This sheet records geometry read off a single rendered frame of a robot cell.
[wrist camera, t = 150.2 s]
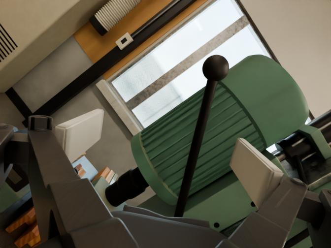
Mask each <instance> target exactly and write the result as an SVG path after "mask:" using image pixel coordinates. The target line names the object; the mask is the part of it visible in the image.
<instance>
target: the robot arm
mask: <svg viewBox="0 0 331 248"><path fill-rule="evenodd" d="M103 115H104V111H103V110H102V109H95V110H93V111H91V112H88V113H86V114H83V115H81V116H79V117H76V118H74V119H72V120H69V121H67V122H64V123H62V124H59V125H56V126H54V127H52V122H53V118H52V117H49V116H43V115H33V116H29V118H28V133H27V134H24V133H14V126H12V125H9V124H3V123H0V189H1V187H2V186H3V184H4V182H5V180H6V178H7V176H8V174H9V172H10V171H11V169H12V167H13V164H26V170H27V175H28V179H29V184H30V189H31V194H32V199H33V206H34V210H35V215H36V220H37V225H38V230H39V235H40V240H41V244H40V245H38V246H36V247H34V248H283V247H284V244H285V242H286V240H287V237H288V235H289V232H290V231H291V228H292V226H293V223H294V221H295V219H296V218H298V219H301V220H304V221H306V222H307V228H308V231H309V235H310V238H311V242H312V245H313V248H331V189H327V188H322V189H321V192H320V194H317V193H314V192H311V191H308V185H307V184H305V183H304V182H302V181H301V180H299V179H297V178H291V177H286V176H285V175H284V173H283V172H282V171H281V170H280V169H279V168H278V167H277V166H276V165H274V164H273V163H272V162H271V161H270V160H268V159H267V158H266V157H265V156H264V155H263V154H261V153H260V152H259V151H258V150H257V149H256V148H254V147H253V146H252V145H251V144H250V143H249V142H247V141H246V140H245V139H243V138H237V141H236V144H235V147H234V151H233V154H232V157H231V161H230V164H229V165H230V167H231V168H232V170H233V172H234V173H235V174H236V176H237V177H238V179H239V181H240V182H241V184H242V185H243V187H244V188H245V190H246V191H247V193H248V194H249V196H250V197H251V199H252V201H253V202H254V204H255V205H256V207H257V208H258V211H257V212H254V211H252V212H251V213H250V214H249V215H248V217H247V218H246V219H245V220H244V221H243V222H242V223H241V224H240V226H239V227H238V228H237V229H236V230H235V231H234V232H233V233H232V234H231V235H230V236H229V238H227V237H226V236H224V235H223V234H221V233H220V232H218V231H216V230H214V229H212V228H210V224H209V222H208V221H205V220H200V219H195V218H190V217H165V216H163V215H160V214H158V213H155V212H153V211H150V210H148V209H144V208H139V207H134V206H129V205H124V208H123V210H122V211H112V212H110V211H109V209H108V208H107V206H106V205H105V203H104V202H103V200H102V199H101V197H100V196H99V194H98V192H97V191H96V189H95V188H94V186H93V185H92V183H91V182H90V180H89V179H88V178H83V179H80V178H79V176H78V175H77V173H76V171H75V169H74V168H73V166H72V163H73V162H74V161H75V160H76V159H77V158H79V157H80V156H81V155H82V154H83V153H84V152H86V151H87V150H88V149H89V148H90V147H91V146H92V145H93V144H94V143H96V142H97V141H98V140H99V139H100V137H101V130H102V122H103Z"/></svg>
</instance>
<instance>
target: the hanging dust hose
mask: <svg viewBox="0 0 331 248"><path fill-rule="evenodd" d="M141 1H142V0H111V1H109V2H107V4H105V5H104V7H102V8H101V10H99V12H98V13H96V14H94V15H93V16H92V17H91V18H90V19H89V21H90V23H91V24H92V26H93V27H94V28H95V30H96V31H97V32H98V33H99V34H100V35H101V36H104V35H105V34H106V33H107V32H108V31H109V30H110V29H111V28H112V27H113V26H114V25H115V24H116V23H118V21H119V20H121V18H123V17H124V16H125V15H126V14H127V13H129V11H131V10H132V8H133V9H134V7H135V6H137V4H139V3H140V2H141Z"/></svg>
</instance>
